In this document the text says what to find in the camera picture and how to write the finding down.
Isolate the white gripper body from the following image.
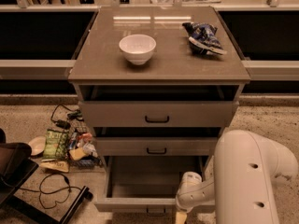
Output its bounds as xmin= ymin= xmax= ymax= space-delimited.
xmin=176 ymin=172 xmax=202 ymax=213

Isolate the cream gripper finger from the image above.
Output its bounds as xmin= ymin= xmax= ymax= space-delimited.
xmin=175 ymin=211 xmax=187 ymax=224

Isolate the grey bottom drawer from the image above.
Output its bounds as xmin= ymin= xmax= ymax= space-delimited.
xmin=95 ymin=155 xmax=210 ymax=217

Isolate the grey drawer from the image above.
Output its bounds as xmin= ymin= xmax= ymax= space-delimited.
xmin=95 ymin=155 xmax=210 ymax=217
xmin=95 ymin=127 xmax=221 ymax=156
xmin=79 ymin=85 xmax=238 ymax=128

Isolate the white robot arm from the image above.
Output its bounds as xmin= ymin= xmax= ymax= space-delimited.
xmin=176 ymin=130 xmax=298 ymax=224

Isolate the grey middle drawer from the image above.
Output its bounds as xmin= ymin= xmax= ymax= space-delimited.
xmin=95 ymin=127 xmax=221 ymax=156

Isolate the grey three-drawer cabinet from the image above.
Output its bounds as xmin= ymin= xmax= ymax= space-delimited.
xmin=67 ymin=6 xmax=251 ymax=173

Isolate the grey top drawer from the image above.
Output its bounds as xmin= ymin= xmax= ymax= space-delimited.
xmin=79 ymin=85 xmax=238 ymax=128

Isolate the yellow sponge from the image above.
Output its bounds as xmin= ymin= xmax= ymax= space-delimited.
xmin=69 ymin=147 xmax=88 ymax=161

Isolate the tan snack bag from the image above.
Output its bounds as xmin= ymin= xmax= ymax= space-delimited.
xmin=40 ymin=161 xmax=69 ymax=173

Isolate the green chip bag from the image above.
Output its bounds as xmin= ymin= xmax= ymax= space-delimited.
xmin=42 ymin=129 xmax=68 ymax=161

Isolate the blue chip bag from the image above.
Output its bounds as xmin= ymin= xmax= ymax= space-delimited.
xmin=182 ymin=22 xmax=227 ymax=55

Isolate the white ceramic bowl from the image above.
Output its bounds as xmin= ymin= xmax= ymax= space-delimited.
xmin=119 ymin=35 xmax=156 ymax=65

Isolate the white plate on floor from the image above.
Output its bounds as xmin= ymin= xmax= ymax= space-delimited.
xmin=28 ymin=136 xmax=46 ymax=156

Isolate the black chair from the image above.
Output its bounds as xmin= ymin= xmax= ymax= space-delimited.
xmin=0 ymin=129 xmax=38 ymax=206

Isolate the wire basket with snacks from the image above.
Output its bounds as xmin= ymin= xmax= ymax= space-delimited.
xmin=67 ymin=119 xmax=102 ymax=169

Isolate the black cable on floor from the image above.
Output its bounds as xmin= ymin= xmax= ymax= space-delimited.
xmin=19 ymin=172 xmax=83 ymax=210

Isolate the black power adapter cable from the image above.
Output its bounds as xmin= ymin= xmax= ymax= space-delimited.
xmin=50 ymin=104 xmax=84 ymax=131

